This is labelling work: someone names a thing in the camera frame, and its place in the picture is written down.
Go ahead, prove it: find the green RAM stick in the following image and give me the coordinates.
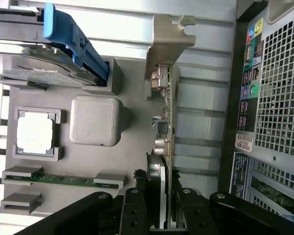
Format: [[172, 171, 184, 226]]
[[3, 173, 120, 189]]

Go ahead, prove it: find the silver CPU chip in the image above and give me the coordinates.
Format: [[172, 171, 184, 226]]
[[16, 111, 56, 155]]

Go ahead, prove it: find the grey parts rack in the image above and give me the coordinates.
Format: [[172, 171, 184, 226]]
[[0, 57, 179, 221]]

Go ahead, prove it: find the open black PC case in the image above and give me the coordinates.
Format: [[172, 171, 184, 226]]
[[218, 0, 294, 235]]

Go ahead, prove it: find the silver hard disk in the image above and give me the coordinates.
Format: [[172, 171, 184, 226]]
[[0, 44, 98, 88]]

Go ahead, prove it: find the grey metal frame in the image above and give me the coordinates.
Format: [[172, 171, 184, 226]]
[[0, 0, 44, 25]]

